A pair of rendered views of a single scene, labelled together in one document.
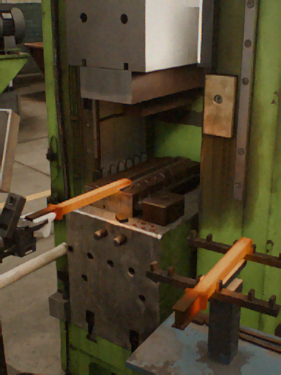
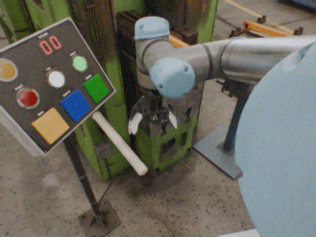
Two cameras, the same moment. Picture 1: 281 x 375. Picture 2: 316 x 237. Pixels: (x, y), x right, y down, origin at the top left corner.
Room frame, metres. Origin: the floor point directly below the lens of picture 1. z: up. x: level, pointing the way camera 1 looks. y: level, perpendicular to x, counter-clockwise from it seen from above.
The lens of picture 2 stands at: (1.30, 1.10, 1.49)
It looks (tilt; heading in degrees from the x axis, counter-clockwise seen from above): 45 degrees down; 287
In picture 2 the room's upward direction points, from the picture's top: straight up
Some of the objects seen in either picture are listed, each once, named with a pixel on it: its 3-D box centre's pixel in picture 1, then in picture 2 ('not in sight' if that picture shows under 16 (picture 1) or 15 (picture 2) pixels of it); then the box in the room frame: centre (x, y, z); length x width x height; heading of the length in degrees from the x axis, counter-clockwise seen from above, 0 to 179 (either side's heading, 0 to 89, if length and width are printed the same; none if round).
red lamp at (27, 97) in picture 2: not in sight; (28, 98); (1.78, 0.72, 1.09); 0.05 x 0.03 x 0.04; 54
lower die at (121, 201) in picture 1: (145, 181); (139, 32); (1.74, -0.02, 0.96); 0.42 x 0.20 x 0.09; 144
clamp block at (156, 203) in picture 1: (164, 208); (184, 35); (1.51, -0.07, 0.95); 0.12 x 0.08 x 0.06; 144
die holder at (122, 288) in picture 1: (159, 252); (148, 73); (1.71, -0.07, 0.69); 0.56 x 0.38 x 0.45; 144
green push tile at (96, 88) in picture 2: not in sight; (96, 88); (1.69, 0.54, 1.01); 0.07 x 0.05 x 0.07; 79
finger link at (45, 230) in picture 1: (45, 226); not in sight; (1.29, 0.26, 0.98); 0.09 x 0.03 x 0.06; 141
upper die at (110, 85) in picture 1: (145, 77); not in sight; (1.74, -0.02, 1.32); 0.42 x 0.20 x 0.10; 144
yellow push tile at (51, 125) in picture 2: not in sight; (51, 125); (1.73, 0.73, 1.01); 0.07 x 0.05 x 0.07; 79
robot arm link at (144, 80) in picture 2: not in sight; (154, 75); (1.46, 0.62, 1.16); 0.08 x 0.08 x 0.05
